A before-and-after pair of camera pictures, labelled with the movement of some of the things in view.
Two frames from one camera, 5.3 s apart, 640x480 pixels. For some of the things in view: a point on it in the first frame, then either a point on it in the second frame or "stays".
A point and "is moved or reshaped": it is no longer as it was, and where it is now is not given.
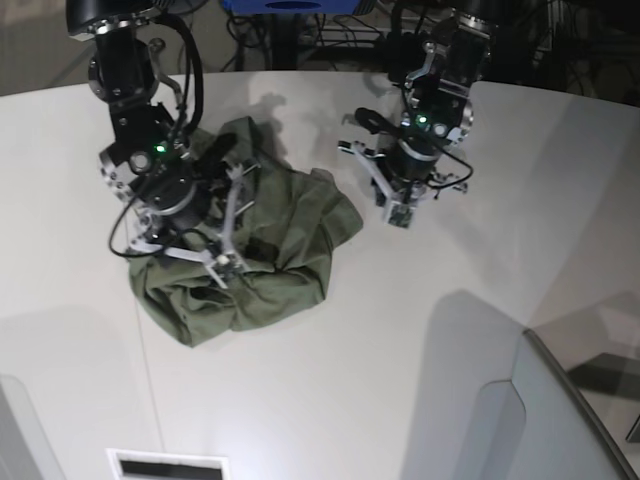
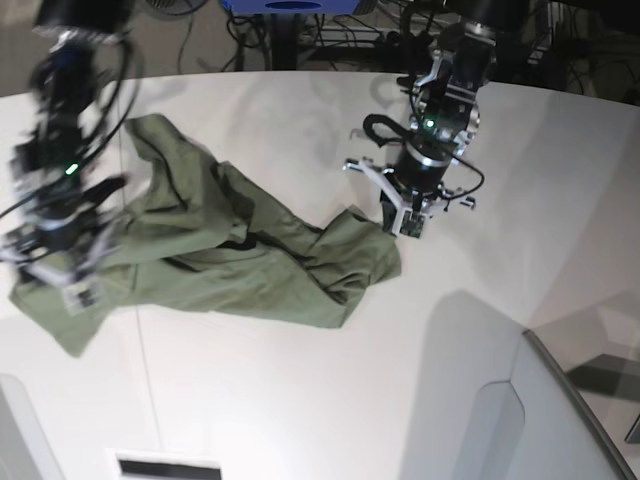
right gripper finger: x=450 y=180 to x=465 y=199
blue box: x=292 y=6 stays
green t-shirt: x=286 y=224 is moved or reshaped
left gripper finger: x=207 y=258 to x=79 y=295
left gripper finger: x=234 y=174 to x=108 y=230
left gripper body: x=175 y=204 to x=60 y=216
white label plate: x=130 y=464 stays
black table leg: x=284 y=41 stays
